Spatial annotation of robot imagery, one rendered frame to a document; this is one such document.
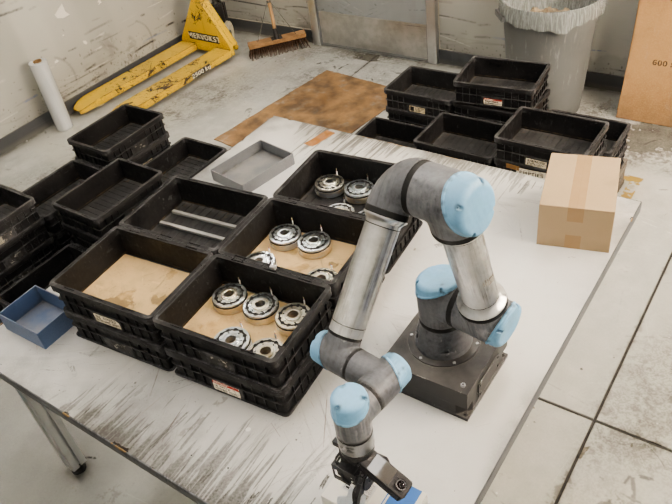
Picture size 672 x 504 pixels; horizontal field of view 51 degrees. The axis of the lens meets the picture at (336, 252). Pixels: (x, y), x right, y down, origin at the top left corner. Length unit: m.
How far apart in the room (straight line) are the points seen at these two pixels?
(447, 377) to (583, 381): 1.15
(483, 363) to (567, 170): 0.84
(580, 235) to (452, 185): 1.03
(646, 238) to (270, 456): 2.27
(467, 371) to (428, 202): 0.60
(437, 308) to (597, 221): 0.73
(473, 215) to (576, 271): 0.96
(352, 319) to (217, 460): 0.61
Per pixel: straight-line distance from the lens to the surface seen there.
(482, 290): 1.55
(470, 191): 1.31
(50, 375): 2.27
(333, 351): 1.47
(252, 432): 1.89
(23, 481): 3.02
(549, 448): 2.67
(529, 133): 3.32
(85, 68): 5.52
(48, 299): 2.50
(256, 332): 1.94
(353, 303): 1.44
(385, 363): 1.42
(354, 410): 1.34
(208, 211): 2.44
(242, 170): 2.86
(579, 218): 2.26
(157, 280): 2.21
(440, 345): 1.80
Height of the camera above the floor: 2.18
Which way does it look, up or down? 39 degrees down
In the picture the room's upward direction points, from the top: 9 degrees counter-clockwise
